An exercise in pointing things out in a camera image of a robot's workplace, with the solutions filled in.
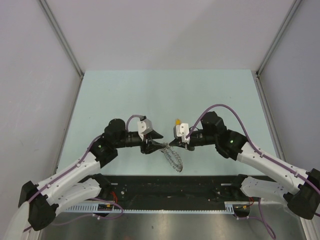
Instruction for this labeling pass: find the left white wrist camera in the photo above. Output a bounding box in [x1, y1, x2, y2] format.
[137, 115, 153, 141]

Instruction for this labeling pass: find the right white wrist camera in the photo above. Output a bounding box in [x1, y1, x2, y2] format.
[173, 122, 191, 144]

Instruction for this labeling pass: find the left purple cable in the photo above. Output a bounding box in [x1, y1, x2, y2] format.
[22, 114, 147, 233]

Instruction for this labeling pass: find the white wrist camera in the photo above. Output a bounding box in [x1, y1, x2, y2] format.
[137, 115, 153, 141]
[173, 122, 191, 144]

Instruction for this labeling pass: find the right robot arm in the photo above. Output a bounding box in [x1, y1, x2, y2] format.
[170, 111, 320, 220]

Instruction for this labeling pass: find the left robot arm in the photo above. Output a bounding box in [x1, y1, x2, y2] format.
[18, 116, 166, 231]

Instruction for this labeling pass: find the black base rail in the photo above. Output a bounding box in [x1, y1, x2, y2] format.
[74, 174, 256, 211]

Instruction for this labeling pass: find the large metal key organizer ring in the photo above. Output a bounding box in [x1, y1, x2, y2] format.
[159, 142, 184, 173]

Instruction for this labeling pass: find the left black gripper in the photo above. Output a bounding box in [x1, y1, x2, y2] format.
[114, 129, 165, 154]

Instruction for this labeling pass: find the white cable duct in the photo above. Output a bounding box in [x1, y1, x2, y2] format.
[63, 202, 235, 215]

